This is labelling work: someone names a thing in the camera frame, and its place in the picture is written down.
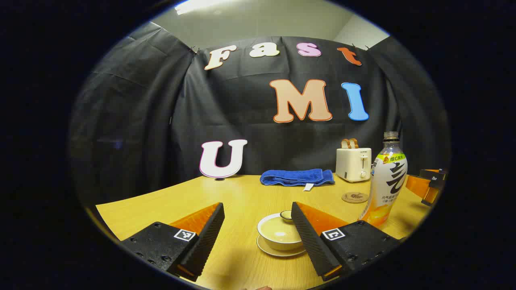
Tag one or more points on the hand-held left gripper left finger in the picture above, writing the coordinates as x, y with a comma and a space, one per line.
207, 241

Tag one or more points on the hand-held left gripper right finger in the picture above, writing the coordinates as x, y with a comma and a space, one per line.
308, 241

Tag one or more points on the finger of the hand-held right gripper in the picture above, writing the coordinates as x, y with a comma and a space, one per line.
417, 185

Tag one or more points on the white ceramic teacup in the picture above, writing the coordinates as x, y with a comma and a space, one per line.
278, 243

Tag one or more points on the clear water bottle white label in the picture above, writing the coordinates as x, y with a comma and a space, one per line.
387, 181

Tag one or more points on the white ceramic teacup lid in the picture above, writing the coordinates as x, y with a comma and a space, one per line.
278, 229

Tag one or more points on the round brown coaster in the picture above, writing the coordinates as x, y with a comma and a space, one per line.
355, 197

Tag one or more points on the white ceramic saucer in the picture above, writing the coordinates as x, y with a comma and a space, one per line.
278, 253

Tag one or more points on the blue folded towel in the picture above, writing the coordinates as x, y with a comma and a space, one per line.
294, 177

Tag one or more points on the cream white toaster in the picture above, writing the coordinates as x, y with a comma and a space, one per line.
350, 165

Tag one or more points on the toasted bread slice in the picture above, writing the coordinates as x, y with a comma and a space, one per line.
345, 143
354, 143

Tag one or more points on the black backdrop cloth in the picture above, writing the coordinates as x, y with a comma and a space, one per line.
141, 121

